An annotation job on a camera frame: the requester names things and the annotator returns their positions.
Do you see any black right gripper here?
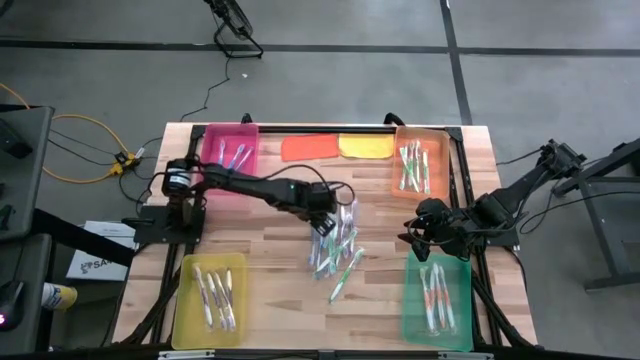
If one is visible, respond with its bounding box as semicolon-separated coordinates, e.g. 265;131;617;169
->
398;197;469;263

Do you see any pile of toothbrushes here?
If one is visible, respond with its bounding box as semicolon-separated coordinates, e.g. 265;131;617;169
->
314;228;359;279

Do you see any green toothbrush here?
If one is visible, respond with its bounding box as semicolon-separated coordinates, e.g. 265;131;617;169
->
328;247;366;304
405;141;422;194
323;234;335;275
412;139;423;187
398;145;415;192
421;148;432;196

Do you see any orange cloth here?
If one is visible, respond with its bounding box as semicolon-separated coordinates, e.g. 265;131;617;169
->
280;133;341;163

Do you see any green plastic bin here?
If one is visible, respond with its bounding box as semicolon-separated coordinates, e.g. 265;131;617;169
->
402;250;474;352

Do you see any yellow cloth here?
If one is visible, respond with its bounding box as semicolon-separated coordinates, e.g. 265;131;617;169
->
338;133;396;160

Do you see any orange plastic bin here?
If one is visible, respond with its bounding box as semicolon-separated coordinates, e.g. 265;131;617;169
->
390;125;451;201

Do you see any pink plastic bin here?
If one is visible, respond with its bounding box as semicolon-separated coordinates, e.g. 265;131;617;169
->
195;123;260;197

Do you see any yellow plastic bin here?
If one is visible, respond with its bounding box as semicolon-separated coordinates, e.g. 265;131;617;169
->
170;252;250;351

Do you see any black metal side table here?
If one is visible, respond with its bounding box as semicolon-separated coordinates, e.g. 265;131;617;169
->
552;137;640;291

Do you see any yellow power strip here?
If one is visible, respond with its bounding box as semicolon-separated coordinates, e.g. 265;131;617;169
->
110;152;139;176

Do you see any black floor fan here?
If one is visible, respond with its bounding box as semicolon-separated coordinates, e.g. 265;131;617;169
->
203;0;265;60

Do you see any white printed cardboard box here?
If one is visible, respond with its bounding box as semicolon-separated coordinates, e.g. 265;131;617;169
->
66;220;136;282

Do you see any black diagonal beam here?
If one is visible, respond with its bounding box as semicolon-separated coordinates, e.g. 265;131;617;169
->
32;208;136;269

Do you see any yellow white spray can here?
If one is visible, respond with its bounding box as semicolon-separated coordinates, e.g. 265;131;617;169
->
40;282;79;311

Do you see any dark grey desk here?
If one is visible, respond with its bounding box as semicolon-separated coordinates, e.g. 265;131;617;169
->
0;233;54;354
0;104;56;242

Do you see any black desktop device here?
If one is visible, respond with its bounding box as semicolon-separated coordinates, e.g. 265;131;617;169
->
0;118;34;160

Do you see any black handheld device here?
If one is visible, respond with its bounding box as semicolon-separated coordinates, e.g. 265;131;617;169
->
0;279;25;332

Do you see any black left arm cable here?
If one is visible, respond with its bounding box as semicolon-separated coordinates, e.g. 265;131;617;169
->
259;163;356;207

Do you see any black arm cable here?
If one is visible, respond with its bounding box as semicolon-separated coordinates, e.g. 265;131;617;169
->
259;163;356;207
494;147;640;236

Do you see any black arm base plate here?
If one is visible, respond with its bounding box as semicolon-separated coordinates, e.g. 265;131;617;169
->
449;219;521;249
133;204;206;245

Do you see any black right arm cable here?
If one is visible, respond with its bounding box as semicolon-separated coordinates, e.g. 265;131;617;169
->
494;147;640;236

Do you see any black floor cable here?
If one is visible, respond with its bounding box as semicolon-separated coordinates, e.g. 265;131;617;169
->
179;57;232;123

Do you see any yellow extension cable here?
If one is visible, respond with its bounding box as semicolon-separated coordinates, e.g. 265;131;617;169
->
0;82;146;185

